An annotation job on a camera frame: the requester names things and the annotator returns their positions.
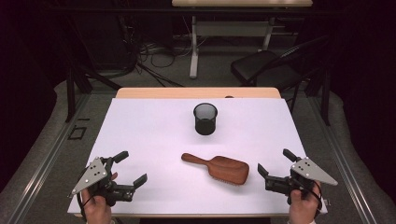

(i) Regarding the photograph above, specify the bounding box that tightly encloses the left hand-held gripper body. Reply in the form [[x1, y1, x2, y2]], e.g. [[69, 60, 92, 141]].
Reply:
[[68, 157, 135, 207]]

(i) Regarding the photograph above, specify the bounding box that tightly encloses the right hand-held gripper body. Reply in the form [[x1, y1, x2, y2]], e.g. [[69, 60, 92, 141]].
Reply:
[[264, 156, 339, 205]]

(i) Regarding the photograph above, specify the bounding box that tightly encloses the black mesh pen holder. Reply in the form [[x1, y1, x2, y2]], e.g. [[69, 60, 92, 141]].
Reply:
[[192, 103, 219, 136]]

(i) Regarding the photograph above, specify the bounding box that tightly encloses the person's left hand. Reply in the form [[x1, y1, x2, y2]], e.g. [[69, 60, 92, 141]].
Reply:
[[81, 172, 120, 224]]

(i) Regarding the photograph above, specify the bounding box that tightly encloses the person's right hand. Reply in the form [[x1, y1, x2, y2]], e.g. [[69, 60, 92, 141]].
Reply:
[[288, 180, 322, 224]]

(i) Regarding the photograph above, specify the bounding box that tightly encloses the white table cover sheet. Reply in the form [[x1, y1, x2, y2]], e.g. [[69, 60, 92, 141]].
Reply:
[[67, 97, 329, 216]]

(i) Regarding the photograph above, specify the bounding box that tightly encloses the black metal stand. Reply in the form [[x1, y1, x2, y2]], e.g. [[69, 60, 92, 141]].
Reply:
[[304, 66, 332, 127], [64, 15, 123, 123]]

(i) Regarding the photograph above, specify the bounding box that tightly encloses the black folding chair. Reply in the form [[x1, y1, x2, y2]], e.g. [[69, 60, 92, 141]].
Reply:
[[230, 35, 332, 113]]

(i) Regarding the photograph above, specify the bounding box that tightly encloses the light wooden table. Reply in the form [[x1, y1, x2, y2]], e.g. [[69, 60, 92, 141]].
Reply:
[[74, 87, 322, 219]]

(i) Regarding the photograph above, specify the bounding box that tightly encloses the white-framed desk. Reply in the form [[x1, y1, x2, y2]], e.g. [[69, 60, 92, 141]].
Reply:
[[171, 0, 314, 79]]

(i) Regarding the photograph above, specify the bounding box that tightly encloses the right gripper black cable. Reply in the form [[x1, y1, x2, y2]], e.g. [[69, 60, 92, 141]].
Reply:
[[292, 177, 324, 217]]

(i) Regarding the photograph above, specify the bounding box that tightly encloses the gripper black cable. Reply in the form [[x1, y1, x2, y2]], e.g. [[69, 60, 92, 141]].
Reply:
[[292, 177, 324, 217], [76, 189, 89, 220]]

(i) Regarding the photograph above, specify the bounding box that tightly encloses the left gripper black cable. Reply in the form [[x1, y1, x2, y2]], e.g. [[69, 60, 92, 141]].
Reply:
[[76, 189, 89, 220]]

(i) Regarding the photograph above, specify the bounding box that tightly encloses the aluminium floor rail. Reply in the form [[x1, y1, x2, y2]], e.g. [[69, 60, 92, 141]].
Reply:
[[5, 92, 92, 224], [306, 92, 379, 224]]

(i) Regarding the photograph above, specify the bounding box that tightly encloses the bundle of floor cables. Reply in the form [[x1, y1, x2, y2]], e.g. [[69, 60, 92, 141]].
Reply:
[[124, 18, 195, 88]]

